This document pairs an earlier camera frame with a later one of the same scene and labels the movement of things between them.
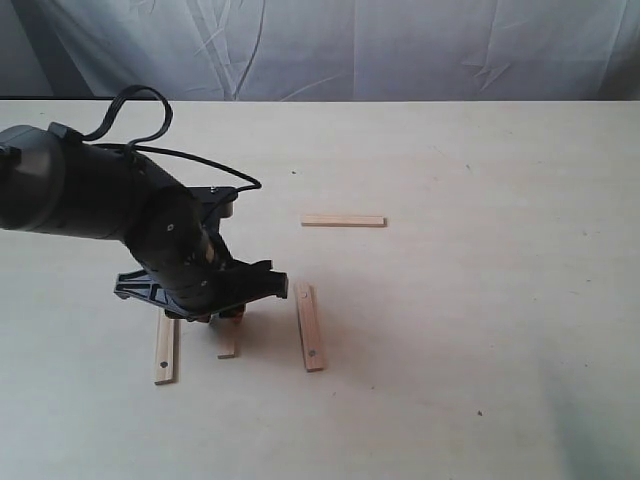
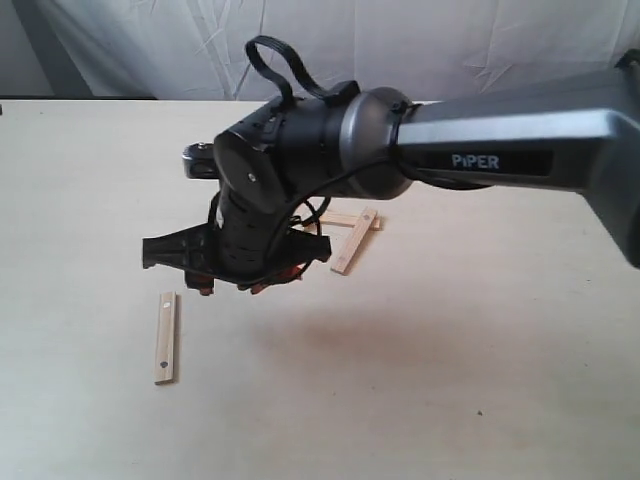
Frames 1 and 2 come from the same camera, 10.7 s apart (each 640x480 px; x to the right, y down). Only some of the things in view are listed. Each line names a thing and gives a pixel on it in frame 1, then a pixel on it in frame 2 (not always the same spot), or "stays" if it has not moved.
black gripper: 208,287 to 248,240
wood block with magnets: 167,350 stays
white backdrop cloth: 412,50 stays
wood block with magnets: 307,305 to 354,242
